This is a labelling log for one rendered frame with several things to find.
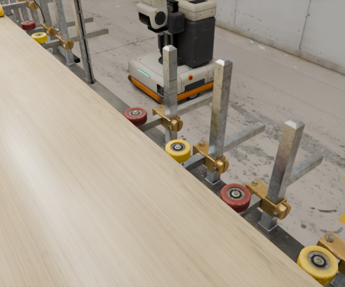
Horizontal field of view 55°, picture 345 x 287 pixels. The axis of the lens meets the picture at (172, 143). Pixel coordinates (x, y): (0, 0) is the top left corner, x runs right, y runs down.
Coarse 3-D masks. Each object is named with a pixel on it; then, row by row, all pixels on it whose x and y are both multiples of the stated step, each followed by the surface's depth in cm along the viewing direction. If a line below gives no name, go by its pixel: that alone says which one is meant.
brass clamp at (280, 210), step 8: (248, 184) 100; (264, 184) 100; (256, 192) 98; (264, 192) 97; (264, 200) 96; (264, 208) 97; (272, 208) 94; (280, 208) 93; (288, 208) 94; (272, 216) 96; (280, 216) 93
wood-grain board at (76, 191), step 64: (0, 64) 154; (0, 128) 114; (64, 128) 113; (128, 128) 113; (0, 192) 90; (64, 192) 89; (128, 192) 89; (192, 192) 89; (0, 256) 74; (64, 256) 74; (128, 256) 74; (192, 256) 74; (256, 256) 74
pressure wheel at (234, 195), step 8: (232, 184) 90; (240, 184) 90; (224, 192) 88; (232, 192) 88; (240, 192) 88; (248, 192) 88; (224, 200) 86; (232, 200) 86; (240, 200) 86; (248, 200) 86; (232, 208) 86; (240, 208) 86
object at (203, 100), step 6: (204, 96) 139; (210, 96) 139; (186, 102) 135; (192, 102) 135; (198, 102) 136; (204, 102) 138; (180, 108) 132; (186, 108) 133; (192, 108) 135; (156, 114) 128; (180, 114) 132; (150, 120) 125; (156, 120) 126; (138, 126) 122; (144, 126) 123; (150, 126) 125
